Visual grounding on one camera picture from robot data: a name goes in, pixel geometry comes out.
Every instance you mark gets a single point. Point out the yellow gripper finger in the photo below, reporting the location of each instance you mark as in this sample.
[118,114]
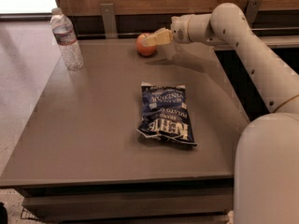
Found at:
[163,31]
[157,40]

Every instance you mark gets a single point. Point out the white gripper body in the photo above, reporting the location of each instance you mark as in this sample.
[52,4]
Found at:
[179,29]

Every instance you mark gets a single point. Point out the red orange apple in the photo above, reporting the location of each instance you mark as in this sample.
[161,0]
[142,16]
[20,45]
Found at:
[143,50]

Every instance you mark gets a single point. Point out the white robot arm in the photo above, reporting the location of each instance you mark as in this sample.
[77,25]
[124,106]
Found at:
[266,173]

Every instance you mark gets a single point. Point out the blue potato chip bag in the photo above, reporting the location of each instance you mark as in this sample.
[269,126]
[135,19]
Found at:
[165,115]

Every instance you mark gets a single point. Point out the clear plastic water bottle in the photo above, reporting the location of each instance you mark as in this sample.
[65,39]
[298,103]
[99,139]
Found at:
[64,33]

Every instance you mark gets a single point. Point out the grey table drawer front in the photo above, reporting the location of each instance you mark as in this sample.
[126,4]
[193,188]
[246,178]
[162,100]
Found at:
[130,204]

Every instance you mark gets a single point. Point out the left grey metal bracket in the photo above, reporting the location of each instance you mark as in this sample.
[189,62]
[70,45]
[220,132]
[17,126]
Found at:
[109,20]

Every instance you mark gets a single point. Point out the grey metal bracket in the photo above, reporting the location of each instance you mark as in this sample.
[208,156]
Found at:
[252,9]
[109,20]

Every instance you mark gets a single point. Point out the right grey metal bracket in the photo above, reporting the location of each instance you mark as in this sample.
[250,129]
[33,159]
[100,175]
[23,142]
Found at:
[252,9]

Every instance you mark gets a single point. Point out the metal horizontal rail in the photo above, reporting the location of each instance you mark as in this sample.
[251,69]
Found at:
[280,31]

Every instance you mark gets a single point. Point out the wire rack corner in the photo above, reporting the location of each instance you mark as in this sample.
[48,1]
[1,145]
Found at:
[27,215]

